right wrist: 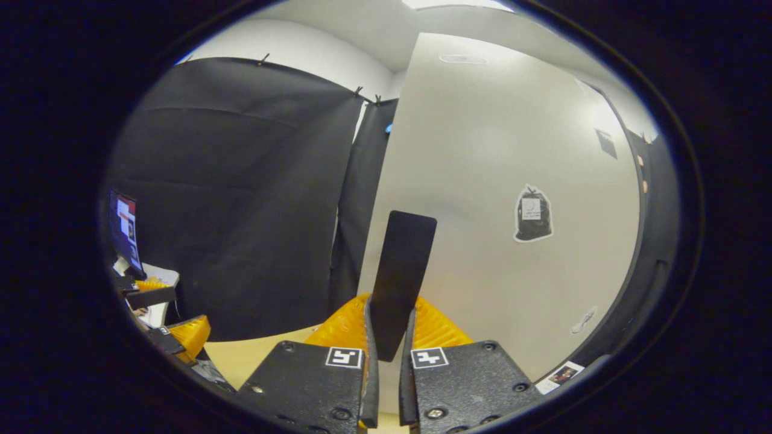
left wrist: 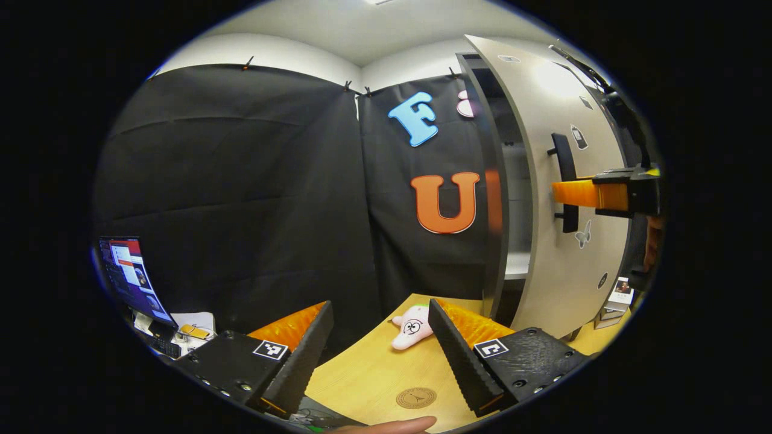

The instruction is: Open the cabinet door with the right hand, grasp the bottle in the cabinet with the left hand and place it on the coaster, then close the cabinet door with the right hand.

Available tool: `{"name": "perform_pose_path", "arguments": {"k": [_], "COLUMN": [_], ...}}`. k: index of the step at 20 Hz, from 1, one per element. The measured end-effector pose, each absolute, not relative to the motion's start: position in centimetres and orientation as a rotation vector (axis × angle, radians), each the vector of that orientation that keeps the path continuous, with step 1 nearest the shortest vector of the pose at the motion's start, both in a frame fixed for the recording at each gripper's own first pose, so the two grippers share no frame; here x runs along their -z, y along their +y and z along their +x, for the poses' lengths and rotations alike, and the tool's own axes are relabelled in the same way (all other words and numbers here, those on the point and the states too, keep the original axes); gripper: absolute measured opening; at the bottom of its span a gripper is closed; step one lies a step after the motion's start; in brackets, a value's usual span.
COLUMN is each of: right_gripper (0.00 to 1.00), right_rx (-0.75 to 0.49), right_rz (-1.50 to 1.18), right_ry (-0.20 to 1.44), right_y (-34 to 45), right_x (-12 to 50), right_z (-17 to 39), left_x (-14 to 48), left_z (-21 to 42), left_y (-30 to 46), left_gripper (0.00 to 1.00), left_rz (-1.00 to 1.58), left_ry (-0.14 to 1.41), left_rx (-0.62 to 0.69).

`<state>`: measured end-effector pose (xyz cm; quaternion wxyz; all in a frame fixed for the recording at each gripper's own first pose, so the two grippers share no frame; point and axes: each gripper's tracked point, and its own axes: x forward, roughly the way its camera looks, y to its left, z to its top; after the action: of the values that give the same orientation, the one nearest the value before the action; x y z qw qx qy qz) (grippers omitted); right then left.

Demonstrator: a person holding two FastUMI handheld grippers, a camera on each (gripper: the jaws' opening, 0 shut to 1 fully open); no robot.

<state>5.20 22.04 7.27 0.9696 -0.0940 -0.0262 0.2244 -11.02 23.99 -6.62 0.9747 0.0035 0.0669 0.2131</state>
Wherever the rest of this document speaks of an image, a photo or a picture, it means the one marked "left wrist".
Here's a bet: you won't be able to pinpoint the black backdrop cloth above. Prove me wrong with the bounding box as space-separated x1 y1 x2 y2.
93 45 664 362

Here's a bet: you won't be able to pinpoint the black cabinet door handle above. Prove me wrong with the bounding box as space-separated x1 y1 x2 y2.
548 133 580 234

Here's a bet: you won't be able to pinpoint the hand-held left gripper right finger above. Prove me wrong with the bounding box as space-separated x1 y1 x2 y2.
426 298 592 418

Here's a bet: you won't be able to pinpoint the dark book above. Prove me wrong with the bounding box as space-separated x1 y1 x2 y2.
594 300 629 330

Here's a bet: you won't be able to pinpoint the white portrait cover book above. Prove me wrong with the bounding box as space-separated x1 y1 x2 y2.
608 277 636 306

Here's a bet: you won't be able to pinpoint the computer monitor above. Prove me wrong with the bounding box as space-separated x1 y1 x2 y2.
98 236 179 330

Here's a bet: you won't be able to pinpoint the black device with green light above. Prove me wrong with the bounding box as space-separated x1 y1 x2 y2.
296 398 346 432

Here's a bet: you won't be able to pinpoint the beige cabinet door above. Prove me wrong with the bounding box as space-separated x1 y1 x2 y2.
464 34 640 339

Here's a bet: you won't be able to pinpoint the round brown coaster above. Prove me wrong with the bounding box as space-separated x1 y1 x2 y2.
396 387 437 410

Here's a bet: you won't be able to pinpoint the black keyboard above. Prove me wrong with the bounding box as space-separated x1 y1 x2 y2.
150 336 183 360

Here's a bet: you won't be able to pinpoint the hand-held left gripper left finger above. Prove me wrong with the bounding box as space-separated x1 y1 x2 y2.
172 301 334 420

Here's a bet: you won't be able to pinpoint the pink plush toy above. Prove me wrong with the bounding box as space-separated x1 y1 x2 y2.
391 305 434 351

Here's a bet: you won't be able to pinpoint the dark grey cabinet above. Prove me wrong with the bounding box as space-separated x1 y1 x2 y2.
455 53 534 320

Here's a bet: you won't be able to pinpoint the white cabinet shelf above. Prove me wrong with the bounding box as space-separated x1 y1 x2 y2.
504 251 532 280

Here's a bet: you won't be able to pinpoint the white papers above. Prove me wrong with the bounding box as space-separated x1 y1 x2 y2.
171 311 217 351

